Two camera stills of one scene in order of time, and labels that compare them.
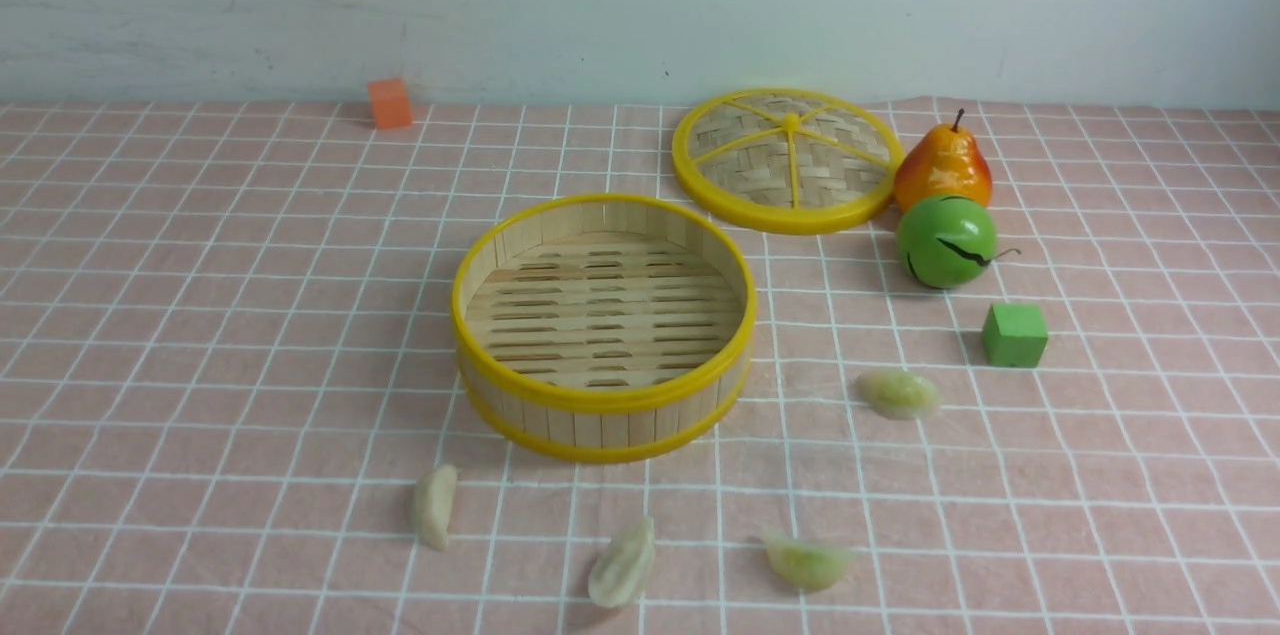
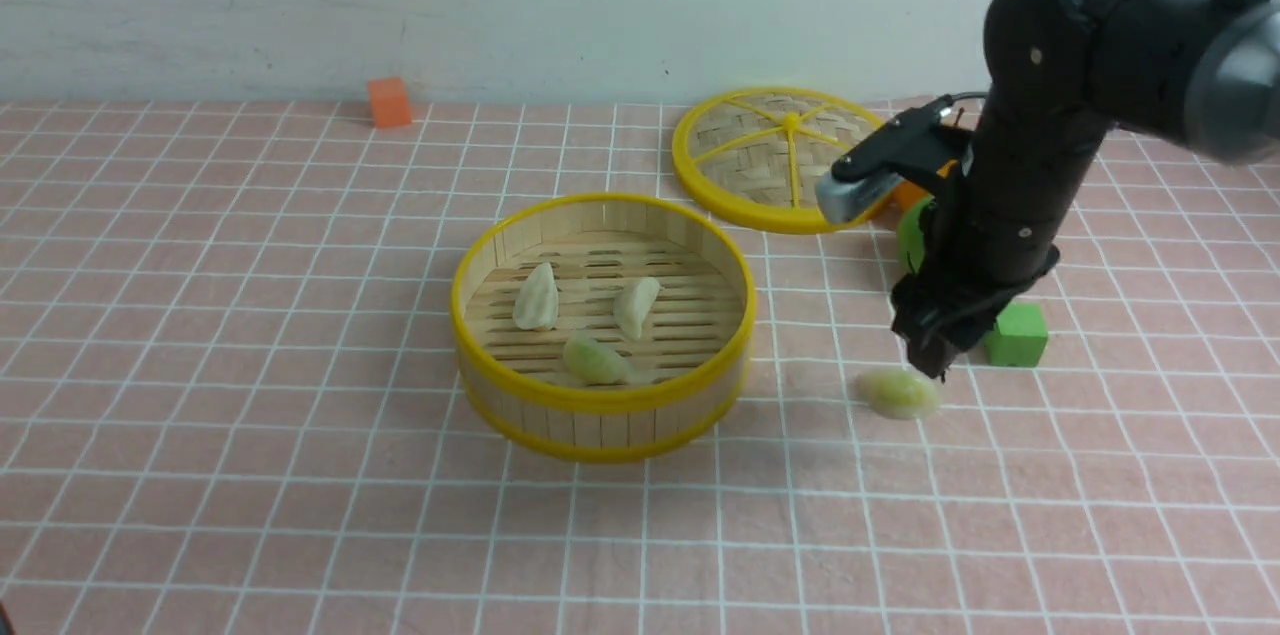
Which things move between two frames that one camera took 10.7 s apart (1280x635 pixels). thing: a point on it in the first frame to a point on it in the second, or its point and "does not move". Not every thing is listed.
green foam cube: x=1014 y=334 does not move
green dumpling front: x=807 y=565 to x=592 y=361
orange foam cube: x=390 y=104 does not move
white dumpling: x=434 y=497 to x=537 y=304
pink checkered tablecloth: x=230 y=401 does not move
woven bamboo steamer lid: x=780 y=161 does not move
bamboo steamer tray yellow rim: x=603 y=327 does not move
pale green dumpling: x=898 y=394 does not move
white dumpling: x=617 y=577 to x=632 y=303
